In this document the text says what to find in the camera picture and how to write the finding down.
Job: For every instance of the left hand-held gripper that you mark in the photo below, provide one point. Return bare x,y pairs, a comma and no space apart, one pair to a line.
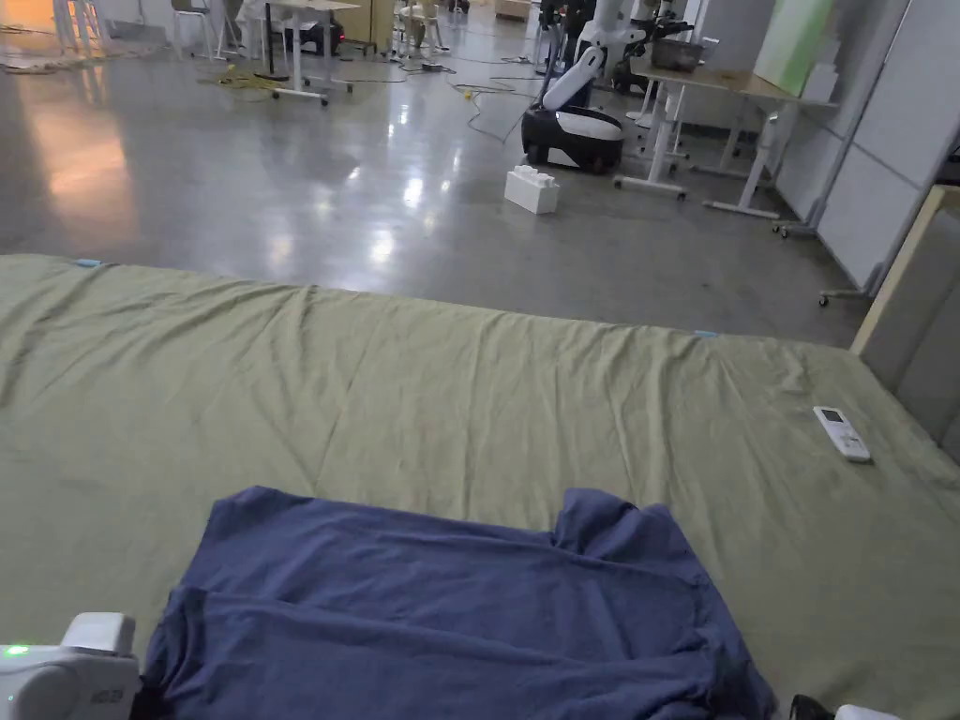
67,667

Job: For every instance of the wooden desk with white legs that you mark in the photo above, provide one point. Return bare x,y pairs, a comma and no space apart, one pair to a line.
712,112

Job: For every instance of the white toy brick block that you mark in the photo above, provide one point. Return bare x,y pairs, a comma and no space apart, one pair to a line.
532,192

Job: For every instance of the white desk on castors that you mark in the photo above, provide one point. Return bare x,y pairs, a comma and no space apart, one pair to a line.
304,45

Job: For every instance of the dark blue shirt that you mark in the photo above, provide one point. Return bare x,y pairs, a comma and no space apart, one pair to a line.
450,615

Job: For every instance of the grey padded headboard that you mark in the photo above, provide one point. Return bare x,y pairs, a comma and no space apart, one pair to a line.
919,315

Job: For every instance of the bed with pale green sheet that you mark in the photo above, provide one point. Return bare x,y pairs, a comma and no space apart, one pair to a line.
450,390

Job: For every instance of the black floor box with red light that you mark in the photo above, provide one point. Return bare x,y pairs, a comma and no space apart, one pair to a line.
324,36

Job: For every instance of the white and black wheeled robot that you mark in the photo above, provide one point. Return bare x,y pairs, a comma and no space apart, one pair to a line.
577,112

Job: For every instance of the white remote control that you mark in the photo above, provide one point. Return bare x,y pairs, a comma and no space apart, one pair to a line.
843,433

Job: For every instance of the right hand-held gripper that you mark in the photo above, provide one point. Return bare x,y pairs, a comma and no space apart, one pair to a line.
851,712

